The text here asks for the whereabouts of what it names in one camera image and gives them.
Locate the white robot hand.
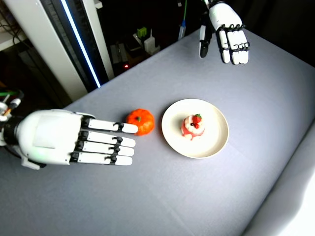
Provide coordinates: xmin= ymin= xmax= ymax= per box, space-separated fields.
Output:
xmin=198 ymin=0 xmax=251 ymax=66
xmin=16 ymin=109 xmax=139 ymax=171

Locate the pink toy cake with strawberry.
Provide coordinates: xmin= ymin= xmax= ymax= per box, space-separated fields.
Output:
xmin=181 ymin=113 xmax=205 ymax=140

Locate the orange toy pumpkin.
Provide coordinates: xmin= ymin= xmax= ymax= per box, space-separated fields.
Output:
xmin=126 ymin=108 xmax=156 ymax=136

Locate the cream round plate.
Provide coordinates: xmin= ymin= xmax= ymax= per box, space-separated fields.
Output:
xmin=161 ymin=98 xmax=230 ymax=159

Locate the white plastic bottle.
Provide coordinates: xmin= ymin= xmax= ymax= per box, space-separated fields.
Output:
xmin=144 ymin=29 xmax=161 ymax=56

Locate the small green box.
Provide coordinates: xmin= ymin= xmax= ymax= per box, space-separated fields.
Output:
xmin=136 ymin=26 xmax=148 ymax=39

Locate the white column with blue light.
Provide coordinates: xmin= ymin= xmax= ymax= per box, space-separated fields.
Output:
xmin=3 ymin=0 xmax=115 ymax=103

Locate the white shelf board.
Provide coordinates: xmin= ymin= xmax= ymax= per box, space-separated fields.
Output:
xmin=0 ymin=24 xmax=28 ymax=52

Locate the black device with red light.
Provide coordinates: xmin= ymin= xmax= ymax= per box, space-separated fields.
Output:
xmin=110 ymin=43 xmax=131 ymax=72

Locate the grey table cloth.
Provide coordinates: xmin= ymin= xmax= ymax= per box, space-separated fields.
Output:
xmin=0 ymin=26 xmax=315 ymax=236

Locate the green cable with connector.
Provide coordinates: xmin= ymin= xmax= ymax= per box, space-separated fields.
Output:
xmin=177 ymin=0 xmax=189 ymax=41

